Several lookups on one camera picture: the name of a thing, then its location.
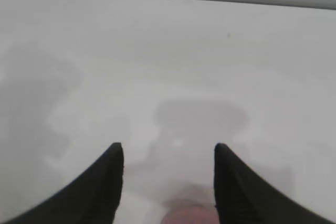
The pink peach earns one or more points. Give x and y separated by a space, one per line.
190 214

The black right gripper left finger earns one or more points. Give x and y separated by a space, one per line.
89 190

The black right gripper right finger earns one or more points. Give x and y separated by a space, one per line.
241 190

